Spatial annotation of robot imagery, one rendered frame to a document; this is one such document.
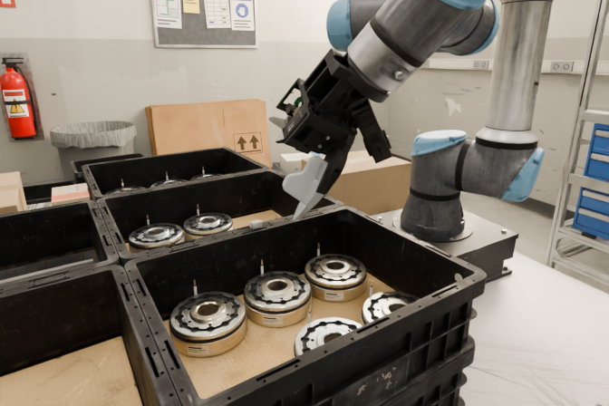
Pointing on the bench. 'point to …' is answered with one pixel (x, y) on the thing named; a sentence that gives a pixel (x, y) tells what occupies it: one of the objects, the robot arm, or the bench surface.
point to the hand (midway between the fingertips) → (287, 179)
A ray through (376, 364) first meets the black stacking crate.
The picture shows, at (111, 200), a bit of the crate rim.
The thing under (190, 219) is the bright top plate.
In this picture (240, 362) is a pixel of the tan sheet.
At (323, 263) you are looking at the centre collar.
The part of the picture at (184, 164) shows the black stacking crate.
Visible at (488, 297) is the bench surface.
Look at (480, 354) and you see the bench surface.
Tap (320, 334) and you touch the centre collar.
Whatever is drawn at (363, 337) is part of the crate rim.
